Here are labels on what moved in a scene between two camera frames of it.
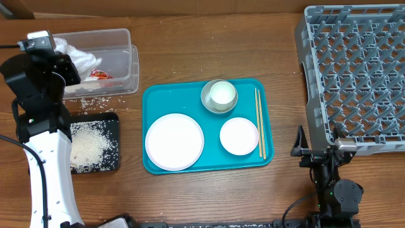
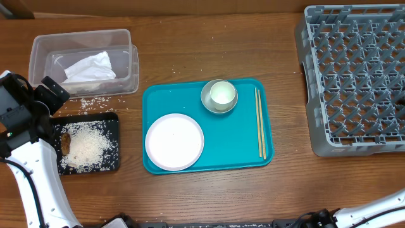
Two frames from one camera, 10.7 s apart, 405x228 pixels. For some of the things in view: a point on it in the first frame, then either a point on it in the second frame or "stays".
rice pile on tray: x=94 y=145 stays
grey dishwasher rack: x=353 y=59 stays
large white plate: x=174 y=142 stays
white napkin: x=83 y=63 → x=95 y=67
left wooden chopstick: x=258 y=121 stays
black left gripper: x=66 y=66 → x=53 y=102
